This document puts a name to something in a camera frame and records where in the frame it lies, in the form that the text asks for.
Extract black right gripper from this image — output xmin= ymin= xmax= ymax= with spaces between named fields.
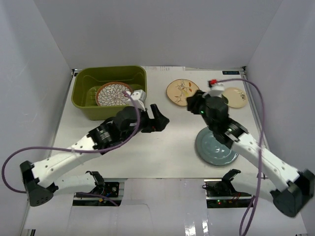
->
xmin=186 ymin=90 xmax=217 ymax=131

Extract brown rimmed petal pattern bowl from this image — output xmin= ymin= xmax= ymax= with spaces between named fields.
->
xmin=95 ymin=82 xmax=133 ymax=106

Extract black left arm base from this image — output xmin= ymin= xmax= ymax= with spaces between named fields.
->
xmin=73 ymin=181 xmax=121 ymax=207

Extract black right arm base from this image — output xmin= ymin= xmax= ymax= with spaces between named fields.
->
xmin=202 ymin=178 xmax=252 ymax=209

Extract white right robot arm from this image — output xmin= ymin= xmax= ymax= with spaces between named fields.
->
xmin=187 ymin=90 xmax=315 ymax=218

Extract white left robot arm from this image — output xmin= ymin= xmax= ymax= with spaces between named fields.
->
xmin=20 ymin=104 xmax=169 ymax=207

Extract olive green plastic bin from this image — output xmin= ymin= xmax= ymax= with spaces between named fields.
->
xmin=72 ymin=66 xmax=147 ymax=120

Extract beige bird branch plate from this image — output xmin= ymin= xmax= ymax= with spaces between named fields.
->
xmin=166 ymin=79 xmax=199 ymax=107

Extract blue label sticker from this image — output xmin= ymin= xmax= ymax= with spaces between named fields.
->
xmin=222 ymin=71 xmax=240 ymax=75

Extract small cream flower plate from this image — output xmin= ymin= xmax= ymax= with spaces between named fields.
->
xmin=221 ymin=87 xmax=248 ymax=109

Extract light blue ceramic plate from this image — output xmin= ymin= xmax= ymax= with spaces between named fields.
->
xmin=195 ymin=127 xmax=239 ymax=167

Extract white paper sheets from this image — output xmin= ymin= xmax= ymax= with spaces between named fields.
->
xmin=143 ymin=66 xmax=186 ymax=71

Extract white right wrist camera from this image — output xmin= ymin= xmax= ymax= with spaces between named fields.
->
xmin=208 ymin=79 xmax=225 ymax=97

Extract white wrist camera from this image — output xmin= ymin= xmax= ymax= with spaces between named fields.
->
xmin=127 ymin=89 xmax=146 ymax=111
xmin=208 ymin=79 xmax=225 ymax=97

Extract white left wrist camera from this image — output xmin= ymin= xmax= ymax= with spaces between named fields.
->
xmin=127 ymin=89 xmax=146 ymax=111

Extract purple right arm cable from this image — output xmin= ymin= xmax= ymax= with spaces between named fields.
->
xmin=218 ymin=78 xmax=267 ymax=236

